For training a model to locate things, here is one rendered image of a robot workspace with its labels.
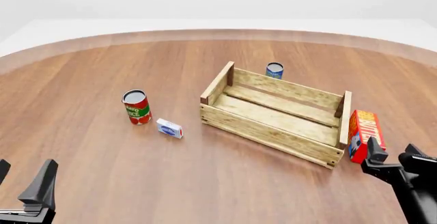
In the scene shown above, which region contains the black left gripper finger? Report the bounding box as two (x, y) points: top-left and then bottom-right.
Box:
(17, 158), (59, 211)
(0, 158), (12, 185)

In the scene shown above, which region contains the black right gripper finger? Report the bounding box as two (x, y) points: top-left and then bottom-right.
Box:
(365, 136), (390, 165)
(398, 143), (427, 168)

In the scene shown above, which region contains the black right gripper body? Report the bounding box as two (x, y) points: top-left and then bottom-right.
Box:
(361, 154), (437, 187)

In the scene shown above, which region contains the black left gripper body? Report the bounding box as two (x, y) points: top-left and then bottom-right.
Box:
(0, 203), (56, 224)

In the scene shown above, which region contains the red butter box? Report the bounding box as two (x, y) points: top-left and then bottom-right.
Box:
(348, 109), (387, 165)

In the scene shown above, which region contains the wooden slat tray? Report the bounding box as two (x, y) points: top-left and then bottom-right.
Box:
(199, 60), (353, 171)

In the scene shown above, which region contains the red tomato sauce can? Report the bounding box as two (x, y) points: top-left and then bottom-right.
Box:
(122, 89), (153, 126)

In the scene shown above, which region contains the blue tin can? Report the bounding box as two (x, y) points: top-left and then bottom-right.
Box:
(265, 62), (285, 81)

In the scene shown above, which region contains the small white and blue box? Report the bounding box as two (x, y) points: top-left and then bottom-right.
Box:
(156, 117), (184, 140)

